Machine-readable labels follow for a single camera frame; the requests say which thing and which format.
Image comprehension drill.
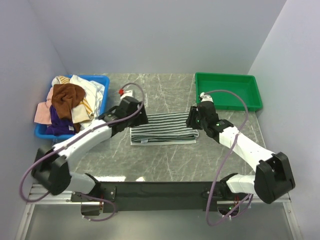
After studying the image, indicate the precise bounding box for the green white striped towel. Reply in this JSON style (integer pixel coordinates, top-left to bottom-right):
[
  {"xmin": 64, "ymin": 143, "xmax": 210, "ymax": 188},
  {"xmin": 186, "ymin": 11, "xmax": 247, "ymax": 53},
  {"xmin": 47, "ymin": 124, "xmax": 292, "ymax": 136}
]
[{"xmin": 130, "ymin": 112, "xmax": 199, "ymax": 146}]

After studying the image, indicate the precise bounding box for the brown towel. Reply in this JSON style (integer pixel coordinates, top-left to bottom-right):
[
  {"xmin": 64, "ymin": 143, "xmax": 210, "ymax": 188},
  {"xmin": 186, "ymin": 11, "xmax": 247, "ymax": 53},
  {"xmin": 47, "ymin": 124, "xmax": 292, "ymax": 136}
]
[{"xmin": 51, "ymin": 83, "xmax": 86, "ymax": 134}]

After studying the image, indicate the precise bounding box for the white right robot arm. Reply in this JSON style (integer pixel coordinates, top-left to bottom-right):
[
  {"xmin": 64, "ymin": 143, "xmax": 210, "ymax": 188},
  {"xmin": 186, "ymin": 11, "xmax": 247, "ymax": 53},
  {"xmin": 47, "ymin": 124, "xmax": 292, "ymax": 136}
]
[{"xmin": 186, "ymin": 101, "xmax": 296, "ymax": 204}]

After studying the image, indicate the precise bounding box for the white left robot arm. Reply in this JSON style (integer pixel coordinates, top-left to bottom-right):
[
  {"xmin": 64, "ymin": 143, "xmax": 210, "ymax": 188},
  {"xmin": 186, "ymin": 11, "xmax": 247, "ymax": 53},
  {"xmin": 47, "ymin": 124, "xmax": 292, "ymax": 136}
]
[{"xmin": 31, "ymin": 96, "xmax": 148, "ymax": 201}]

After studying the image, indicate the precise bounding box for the cream yellow striped towel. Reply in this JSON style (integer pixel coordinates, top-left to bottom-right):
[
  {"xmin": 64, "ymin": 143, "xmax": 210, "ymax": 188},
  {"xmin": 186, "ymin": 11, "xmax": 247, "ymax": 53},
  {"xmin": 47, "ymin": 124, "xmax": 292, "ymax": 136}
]
[{"xmin": 52, "ymin": 78, "xmax": 93, "ymax": 123}]

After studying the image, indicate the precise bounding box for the green plastic tray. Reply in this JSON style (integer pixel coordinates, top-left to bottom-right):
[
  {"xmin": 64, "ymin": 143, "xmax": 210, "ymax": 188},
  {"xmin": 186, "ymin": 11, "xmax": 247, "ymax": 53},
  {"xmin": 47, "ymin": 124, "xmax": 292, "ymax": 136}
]
[{"xmin": 195, "ymin": 72, "xmax": 263, "ymax": 112}]

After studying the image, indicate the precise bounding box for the purple towel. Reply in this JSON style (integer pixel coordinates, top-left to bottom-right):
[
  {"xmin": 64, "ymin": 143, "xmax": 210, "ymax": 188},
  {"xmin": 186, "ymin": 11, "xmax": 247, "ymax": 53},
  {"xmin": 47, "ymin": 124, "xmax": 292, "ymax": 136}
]
[{"xmin": 45, "ymin": 105, "xmax": 76, "ymax": 136}]

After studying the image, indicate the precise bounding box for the pink towel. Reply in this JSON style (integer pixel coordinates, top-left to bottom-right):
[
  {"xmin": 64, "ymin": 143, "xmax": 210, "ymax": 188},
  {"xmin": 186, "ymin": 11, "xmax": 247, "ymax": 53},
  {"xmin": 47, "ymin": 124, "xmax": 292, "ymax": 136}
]
[{"xmin": 34, "ymin": 87, "xmax": 53, "ymax": 125}]

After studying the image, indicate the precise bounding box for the blue plastic bin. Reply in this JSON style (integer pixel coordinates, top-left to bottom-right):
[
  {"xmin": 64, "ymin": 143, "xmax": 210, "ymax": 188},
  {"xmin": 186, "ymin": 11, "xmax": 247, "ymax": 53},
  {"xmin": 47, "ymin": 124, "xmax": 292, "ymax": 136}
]
[{"xmin": 34, "ymin": 75, "xmax": 110, "ymax": 141}]

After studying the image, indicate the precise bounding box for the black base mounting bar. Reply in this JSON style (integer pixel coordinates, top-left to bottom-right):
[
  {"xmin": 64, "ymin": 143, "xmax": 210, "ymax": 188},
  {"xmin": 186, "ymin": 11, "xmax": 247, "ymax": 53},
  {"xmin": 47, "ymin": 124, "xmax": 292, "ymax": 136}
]
[{"xmin": 70, "ymin": 181, "xmax": 247, "ymax": 212}]

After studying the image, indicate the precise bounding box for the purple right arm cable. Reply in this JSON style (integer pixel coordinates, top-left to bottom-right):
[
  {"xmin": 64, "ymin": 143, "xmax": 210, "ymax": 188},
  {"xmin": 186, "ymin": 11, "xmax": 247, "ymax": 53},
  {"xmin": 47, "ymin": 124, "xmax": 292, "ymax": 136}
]
[{"xmin": 199, "ymin": 90, "xmax": 253, "ymax": 227}]

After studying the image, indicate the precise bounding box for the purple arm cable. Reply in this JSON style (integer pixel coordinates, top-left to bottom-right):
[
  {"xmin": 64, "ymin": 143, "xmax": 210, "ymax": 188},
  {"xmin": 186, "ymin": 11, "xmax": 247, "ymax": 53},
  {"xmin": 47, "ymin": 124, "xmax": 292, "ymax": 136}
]
[
  {"xmin": 199, "ymin": 90, "xmax": 253, "ymax": 227},
  {"xmin": 18, "ymin": 82, "xmax": 147, "ymax": 222}
]

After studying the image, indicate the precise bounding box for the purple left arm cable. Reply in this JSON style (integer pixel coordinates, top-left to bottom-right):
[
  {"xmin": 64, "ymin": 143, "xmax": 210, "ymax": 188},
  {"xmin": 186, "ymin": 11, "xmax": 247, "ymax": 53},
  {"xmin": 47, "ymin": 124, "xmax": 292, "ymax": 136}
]
[{"xmin": 18, "ymin": 82, "xmax": 147, "ymax": 222}]

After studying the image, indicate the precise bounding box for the aluminium frame rail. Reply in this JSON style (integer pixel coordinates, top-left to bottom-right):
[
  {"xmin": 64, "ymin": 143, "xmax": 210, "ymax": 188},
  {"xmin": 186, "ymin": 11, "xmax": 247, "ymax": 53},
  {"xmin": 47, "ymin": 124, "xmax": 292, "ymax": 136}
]
[{"xmin": 14, "ymin": 144, "xmax": 303, "ymax": 240}]

